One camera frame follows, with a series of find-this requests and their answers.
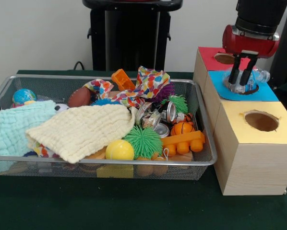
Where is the mint waffle cloth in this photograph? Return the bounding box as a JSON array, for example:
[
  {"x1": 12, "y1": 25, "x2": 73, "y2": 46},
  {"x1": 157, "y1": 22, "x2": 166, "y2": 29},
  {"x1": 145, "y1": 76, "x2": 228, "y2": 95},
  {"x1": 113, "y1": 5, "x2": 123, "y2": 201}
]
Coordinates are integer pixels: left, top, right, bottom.
[{"x1": 0, "y1": 100, "x2": 57, "y2": 156}]

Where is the orange toy basketball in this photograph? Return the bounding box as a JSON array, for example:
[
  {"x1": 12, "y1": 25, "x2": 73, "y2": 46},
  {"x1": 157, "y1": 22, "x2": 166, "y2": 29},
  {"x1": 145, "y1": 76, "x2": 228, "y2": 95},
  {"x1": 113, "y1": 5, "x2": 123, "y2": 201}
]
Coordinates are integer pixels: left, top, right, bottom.
[{"x1": 169, "y1": 121, "x2": 196, "y2": 137}]

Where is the long orange toy block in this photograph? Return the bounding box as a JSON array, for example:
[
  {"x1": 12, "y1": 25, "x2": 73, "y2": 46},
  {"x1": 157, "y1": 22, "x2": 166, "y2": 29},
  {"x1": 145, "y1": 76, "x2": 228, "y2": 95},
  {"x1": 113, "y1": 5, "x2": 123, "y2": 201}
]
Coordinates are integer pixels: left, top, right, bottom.
[{"x1": 162, "y1": 130, "x2": 206, "y2": 158}]

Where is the large green spiky ball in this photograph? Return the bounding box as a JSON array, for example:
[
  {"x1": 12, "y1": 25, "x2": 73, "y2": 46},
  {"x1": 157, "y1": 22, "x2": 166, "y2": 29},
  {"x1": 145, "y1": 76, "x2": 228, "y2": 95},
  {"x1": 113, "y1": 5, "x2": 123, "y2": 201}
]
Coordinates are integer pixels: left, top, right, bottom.
[{"x1": 123, "y1": 126, "x2": 164, "y2": 159}]

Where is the brown toy football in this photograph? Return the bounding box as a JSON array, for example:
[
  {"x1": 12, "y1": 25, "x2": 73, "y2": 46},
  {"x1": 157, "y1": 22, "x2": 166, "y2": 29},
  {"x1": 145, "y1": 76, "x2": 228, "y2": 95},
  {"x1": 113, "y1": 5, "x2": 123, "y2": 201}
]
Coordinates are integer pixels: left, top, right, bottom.
[{"x1": 67, "y1": 86, "x2": 92, "y2": 108}]

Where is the colourful dotted cloth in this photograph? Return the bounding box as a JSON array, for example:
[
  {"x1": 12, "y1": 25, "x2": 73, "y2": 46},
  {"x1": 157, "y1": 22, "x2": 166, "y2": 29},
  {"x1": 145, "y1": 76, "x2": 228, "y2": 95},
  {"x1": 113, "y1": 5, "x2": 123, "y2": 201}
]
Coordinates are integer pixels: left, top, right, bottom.
[{"x1": 82, "y1": 65, "x2": 171, "y2": 108}]

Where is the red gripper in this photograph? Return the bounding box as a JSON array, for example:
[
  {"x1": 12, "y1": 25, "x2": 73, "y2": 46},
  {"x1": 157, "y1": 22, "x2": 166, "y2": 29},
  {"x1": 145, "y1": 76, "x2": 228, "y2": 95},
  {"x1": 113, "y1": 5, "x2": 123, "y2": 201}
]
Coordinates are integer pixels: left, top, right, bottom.
[{"x1": 222, "y1": 24, "x2": 280, "y2": 86}]

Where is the blue globe ball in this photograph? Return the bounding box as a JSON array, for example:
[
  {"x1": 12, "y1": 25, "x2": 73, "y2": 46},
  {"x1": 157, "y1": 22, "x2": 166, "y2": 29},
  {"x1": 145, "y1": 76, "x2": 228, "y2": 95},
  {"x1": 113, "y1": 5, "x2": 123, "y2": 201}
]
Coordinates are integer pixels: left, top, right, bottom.
[{"x1": 12, "y1": 88, "x2": 37, "y2": 107}]

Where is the yellow ball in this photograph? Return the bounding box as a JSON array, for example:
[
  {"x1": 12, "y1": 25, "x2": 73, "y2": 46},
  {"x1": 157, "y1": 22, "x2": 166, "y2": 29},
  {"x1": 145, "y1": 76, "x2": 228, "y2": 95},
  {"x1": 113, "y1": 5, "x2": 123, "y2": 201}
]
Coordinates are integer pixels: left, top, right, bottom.
[{"x1": 105, "y1": 139, "x2": 135, "y2": 161}]

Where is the dark green table cloth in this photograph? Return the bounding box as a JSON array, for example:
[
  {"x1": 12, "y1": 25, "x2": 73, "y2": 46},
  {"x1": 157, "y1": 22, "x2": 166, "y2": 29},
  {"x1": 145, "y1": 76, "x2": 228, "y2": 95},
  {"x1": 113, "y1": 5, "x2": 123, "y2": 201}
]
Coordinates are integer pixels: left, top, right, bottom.
[{"x1": 0, "y1": 69, "x2": 287, "y2": 230}]

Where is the silver mesh bin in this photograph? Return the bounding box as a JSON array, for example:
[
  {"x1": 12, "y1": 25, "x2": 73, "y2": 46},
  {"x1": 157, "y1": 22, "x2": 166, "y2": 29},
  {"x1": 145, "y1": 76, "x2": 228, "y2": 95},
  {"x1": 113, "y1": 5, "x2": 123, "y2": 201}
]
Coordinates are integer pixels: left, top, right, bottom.
[{"x1": 0, "y1": 74, "x2": 218, "y2": 180}]

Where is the wooden box with three holes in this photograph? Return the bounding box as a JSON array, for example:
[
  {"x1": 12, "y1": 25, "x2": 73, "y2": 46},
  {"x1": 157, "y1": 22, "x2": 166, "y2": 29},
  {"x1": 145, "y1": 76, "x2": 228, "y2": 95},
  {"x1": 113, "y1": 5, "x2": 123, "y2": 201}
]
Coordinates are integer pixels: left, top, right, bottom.
[{"x1": 193, "y1": 46, "x2": 287, "y2": 196}]

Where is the cream waffle cloth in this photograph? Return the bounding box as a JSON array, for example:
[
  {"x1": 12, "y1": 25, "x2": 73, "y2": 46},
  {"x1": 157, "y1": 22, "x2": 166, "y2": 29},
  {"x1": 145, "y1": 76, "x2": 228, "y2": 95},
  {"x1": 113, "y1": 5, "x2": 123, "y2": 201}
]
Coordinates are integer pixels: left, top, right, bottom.
[{"x1": 25, "y1": 103, "x2": 137, "y2": 164}]

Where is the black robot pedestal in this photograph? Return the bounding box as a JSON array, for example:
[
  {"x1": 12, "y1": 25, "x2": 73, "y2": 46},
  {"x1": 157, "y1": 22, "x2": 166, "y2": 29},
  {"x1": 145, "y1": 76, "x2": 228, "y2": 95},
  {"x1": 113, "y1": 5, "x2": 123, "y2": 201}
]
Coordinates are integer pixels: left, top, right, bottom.
[{"x1": 82, "y1": 0, "x2": 184, "y2": 71}]

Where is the bottle with blue label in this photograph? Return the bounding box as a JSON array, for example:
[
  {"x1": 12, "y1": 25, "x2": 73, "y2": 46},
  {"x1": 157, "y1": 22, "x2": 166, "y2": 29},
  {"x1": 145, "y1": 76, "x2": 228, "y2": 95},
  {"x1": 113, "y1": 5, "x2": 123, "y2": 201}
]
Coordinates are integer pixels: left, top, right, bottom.
[{"x1": 222, "y1": 66, "x2": 271, "y2": 94}]

